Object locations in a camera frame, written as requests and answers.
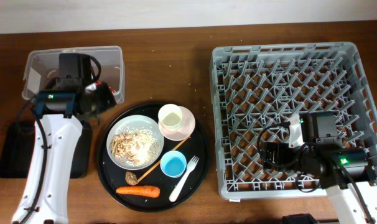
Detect red snack wrapper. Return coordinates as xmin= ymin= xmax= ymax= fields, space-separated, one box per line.
xmin=95 ymin=81 xmax=116 ymax=93

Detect grey plate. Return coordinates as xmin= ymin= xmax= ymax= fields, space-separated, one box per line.
xmin=106 ymin=115 xmax=164 ymax=170

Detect pink saucer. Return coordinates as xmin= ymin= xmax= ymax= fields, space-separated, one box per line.
xmin=158 ymin=104 xmax=195 ymax=141

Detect blue bowl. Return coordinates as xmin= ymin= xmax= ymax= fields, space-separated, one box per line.
xmin=160 ymin=151 xmax=187 ymax=178

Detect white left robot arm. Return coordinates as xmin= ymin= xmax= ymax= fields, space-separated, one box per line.
xmin=12 ymin=82 xmax=116 ymax=223

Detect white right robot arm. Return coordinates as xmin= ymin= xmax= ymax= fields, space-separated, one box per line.
xmin=259 ymin=142 xmax=377 ymax=223

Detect clear plastic waste bin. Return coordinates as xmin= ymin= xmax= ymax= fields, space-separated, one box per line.
xmin=22 ymin=46 xmax=125 ymax=104

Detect grey dishwasher rack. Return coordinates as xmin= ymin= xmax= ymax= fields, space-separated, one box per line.
xmin=210 ymin=42 xmax=377 ymax=201

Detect peanut shell scraps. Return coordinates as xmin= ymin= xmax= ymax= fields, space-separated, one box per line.
xmin=111 ymin=133 xmax=142 ymax=164

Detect pile of white rice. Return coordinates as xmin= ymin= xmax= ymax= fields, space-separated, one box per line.
xmin=131 ymin=129 xmax=160 ymax=166

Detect cream cup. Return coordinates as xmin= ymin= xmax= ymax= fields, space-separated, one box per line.
xmin=158 ymin=104 xmax=183 ymax=131

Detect round black serving tray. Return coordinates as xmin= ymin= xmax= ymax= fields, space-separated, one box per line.
xmin=96 ymin=102 xmax=210 ymax=212

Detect white plastic fork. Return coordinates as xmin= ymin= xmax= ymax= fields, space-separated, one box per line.
xmin=169 ymin=156 xmax=199 ymax=202

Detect walnut shell piece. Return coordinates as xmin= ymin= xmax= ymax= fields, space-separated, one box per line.
xmin=125 ymin=172 xmax=138 ymax=185

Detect wooden chopstick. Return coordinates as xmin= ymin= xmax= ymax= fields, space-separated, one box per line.
xmin=136 ymin=136 xmax=192 ymax=183

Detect black rectangular tray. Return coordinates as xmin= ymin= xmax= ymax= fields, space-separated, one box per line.
xmin=0 ymin=120 xmax=93 ymax=179

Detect orange carrot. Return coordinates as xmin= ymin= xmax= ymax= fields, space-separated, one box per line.
xmin=116 ymin=185 xmax=161 ymax=198

